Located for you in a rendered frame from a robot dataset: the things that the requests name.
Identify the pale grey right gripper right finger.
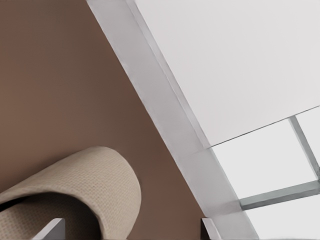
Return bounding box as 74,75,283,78
200,217,222,240

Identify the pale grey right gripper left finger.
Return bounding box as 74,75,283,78
31,217,66,240

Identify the beige woven fabric shoe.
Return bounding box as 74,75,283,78
0,146,142,240

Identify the silver frame post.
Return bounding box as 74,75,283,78
238,179,320,211
289,115,320,183

